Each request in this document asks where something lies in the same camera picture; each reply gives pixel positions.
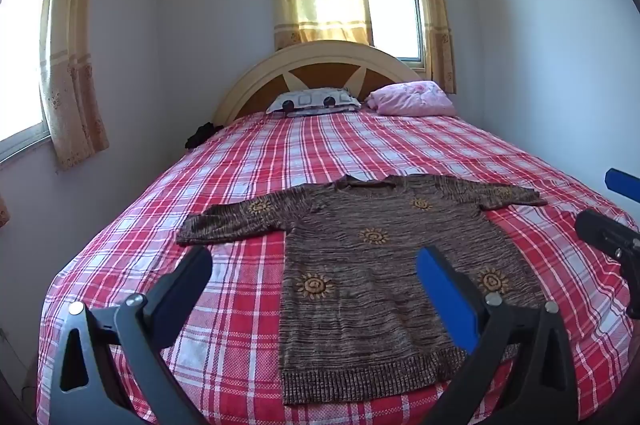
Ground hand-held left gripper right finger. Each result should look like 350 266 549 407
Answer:
416 246 579 425

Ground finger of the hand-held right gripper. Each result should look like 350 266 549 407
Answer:
574 209 640 267
604 168 640 204

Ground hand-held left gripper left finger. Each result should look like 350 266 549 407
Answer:
35 246 214 425

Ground brown knit sweater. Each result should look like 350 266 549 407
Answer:
176 175 549 406

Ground red plaid bed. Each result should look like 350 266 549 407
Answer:
35 109 636 425

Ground dark cloth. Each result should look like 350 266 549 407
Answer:
185 123 224 150

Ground pink pillow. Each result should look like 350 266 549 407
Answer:
366 81 457 118

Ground white patterned pillow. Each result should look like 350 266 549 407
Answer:
266 87 362 116

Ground long yellow side curtain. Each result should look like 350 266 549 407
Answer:
39 0 110 172

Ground narrow yellow curtain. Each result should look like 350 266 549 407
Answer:
402 0 457 94

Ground cream and brown headboard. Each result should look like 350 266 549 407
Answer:
212 40 437 128

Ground side window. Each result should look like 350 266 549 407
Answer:
0 0 66 163

